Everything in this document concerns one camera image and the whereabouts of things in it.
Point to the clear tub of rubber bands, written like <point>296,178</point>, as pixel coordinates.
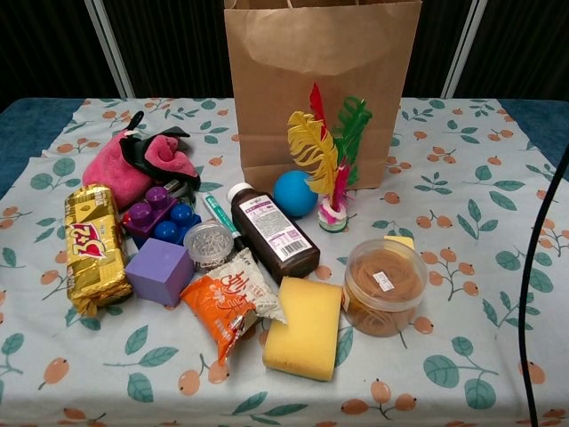
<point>382,289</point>

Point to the purple and blue toy brick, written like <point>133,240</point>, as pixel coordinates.
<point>146,213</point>

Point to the brown paper bag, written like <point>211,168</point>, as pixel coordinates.
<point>320,66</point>

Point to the blue ball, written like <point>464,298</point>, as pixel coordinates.
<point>293,193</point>

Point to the brown medicine bottle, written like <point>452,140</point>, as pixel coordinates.
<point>275,240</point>

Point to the green and white tube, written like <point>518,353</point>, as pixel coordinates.
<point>218,211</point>

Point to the colourful feather shuttlecock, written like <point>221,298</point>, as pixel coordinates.
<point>315,151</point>

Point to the small clear jar of pins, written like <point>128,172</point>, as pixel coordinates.
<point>209,244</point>

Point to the black stapler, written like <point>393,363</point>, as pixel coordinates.
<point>178,191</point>

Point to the orange snack packet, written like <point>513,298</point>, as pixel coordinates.
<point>222,307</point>

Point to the small yellow cube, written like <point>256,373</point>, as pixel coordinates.
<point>400,241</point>

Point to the yellow sponge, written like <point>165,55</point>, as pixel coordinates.
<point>302,333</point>

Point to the purple foam cube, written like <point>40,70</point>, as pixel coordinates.
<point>155,271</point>

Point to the small red toy piece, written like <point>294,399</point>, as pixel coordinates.
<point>126,218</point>

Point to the pink and black plush cloth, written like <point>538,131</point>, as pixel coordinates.
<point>115,173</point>

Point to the gold biscuit packet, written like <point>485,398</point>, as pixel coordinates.
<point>93,258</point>

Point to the floral tablecloth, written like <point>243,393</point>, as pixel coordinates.
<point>444,356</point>

